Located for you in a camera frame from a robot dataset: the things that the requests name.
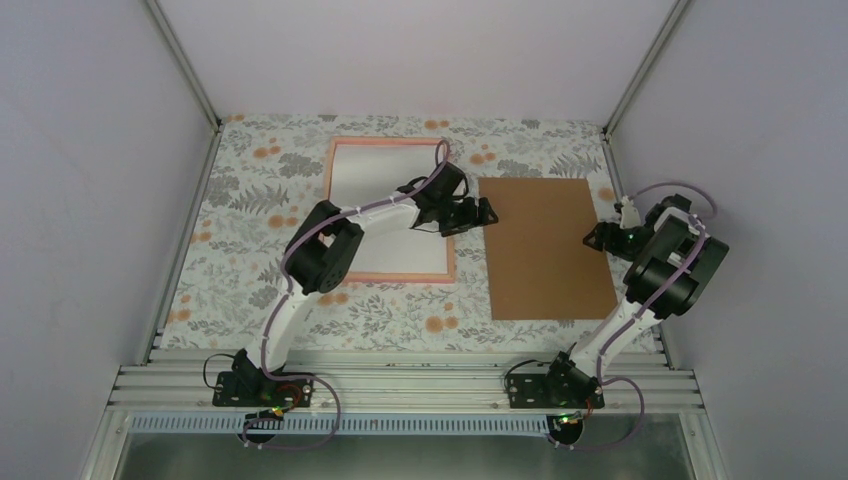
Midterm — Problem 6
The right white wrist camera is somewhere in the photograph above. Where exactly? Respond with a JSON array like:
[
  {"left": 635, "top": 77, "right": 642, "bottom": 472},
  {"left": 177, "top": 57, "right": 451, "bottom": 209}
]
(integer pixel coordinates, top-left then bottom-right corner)
[{"left": 615, "top": 196, "right": 642, "bottom": 230}]

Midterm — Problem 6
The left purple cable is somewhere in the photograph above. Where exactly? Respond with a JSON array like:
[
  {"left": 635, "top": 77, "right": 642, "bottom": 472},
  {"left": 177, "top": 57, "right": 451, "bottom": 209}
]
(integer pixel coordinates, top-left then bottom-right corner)
[{"left": 241, "top": 139, "right": 453, "bottom": 453}]

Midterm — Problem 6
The purple cable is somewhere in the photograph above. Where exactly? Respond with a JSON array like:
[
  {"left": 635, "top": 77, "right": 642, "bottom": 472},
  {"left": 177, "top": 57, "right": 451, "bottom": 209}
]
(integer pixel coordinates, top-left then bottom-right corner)
[
  {"left": 241, "top": 139, "right": 453, "bottom": 453},
  {"left": 547, "top": 182, "right": 718, "bottom": 453}
]

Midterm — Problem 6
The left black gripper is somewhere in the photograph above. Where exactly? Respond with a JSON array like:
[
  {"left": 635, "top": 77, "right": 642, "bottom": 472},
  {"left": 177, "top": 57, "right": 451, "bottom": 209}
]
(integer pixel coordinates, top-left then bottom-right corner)
[{"left": 435, "top": 198, "right": 498, "bottom": 237}]

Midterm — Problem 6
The pink wooden picture frame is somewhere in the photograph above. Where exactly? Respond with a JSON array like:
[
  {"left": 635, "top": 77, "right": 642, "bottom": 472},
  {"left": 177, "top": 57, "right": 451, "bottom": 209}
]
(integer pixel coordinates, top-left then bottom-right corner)
[{"left": 323, "top": 136, "right": 458, "bottom": 285}]

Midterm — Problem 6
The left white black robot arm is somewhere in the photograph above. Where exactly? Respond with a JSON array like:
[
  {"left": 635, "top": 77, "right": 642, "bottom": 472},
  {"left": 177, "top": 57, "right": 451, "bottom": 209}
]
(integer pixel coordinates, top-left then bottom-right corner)
[{"left": 231, "top": 160, "right": 498, "bottom": 405}]

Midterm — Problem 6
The brown cardboard backing board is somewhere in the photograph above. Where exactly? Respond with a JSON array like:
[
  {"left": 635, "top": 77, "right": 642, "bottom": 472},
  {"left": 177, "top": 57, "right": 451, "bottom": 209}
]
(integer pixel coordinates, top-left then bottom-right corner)
[{"left": 478, "top": 178, "right": 618, "bottom": 321}]

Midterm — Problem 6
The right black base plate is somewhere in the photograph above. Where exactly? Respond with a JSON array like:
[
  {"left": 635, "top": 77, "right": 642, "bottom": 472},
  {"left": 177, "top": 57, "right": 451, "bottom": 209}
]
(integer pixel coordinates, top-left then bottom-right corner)
[{"left": 506, "top": 373, "right": 606, "bottom": 409}]

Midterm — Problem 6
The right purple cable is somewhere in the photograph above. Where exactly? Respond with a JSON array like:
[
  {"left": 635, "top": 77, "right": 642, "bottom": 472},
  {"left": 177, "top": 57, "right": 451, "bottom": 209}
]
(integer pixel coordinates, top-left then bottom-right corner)
[{"left": 547, "top": 182, "right": 718, "bottom": 453}]

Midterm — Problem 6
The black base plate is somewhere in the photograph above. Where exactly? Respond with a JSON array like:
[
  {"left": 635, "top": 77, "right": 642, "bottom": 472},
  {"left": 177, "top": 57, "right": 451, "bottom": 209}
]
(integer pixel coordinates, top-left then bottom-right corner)
[
  {"left": 212, "top": 372, "right": 314, "bottom": 409},
  {"left": 506, "top": 373, "right": 606, "bottom": 409}
]

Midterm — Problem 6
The sunset photo print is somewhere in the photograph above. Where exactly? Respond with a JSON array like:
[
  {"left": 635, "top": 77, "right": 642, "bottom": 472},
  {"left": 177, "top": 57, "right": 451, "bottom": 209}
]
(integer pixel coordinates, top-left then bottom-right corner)
[{"left": 329, "top": 142, "right": 449, "bottom": 276}]

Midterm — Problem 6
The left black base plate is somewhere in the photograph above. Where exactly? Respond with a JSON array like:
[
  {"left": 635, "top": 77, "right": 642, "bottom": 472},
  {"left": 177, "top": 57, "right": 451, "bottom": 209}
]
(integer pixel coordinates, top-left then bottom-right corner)
[{"left": 212, "top": 372, "right": 314, "bottom": 409}]

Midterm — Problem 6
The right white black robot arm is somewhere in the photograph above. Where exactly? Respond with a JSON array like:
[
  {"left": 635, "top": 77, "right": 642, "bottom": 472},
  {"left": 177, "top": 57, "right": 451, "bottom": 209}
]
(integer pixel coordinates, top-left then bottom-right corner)
[{"left": 541, "top": 194, "right": 729, "bottom": 407}]

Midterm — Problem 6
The aluminium rail base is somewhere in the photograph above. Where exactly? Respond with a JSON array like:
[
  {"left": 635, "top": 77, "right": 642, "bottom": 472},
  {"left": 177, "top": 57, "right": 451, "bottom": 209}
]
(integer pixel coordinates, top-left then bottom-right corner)
[{"left": 83, "top": 350, "right": 726, "bottom": 479}]

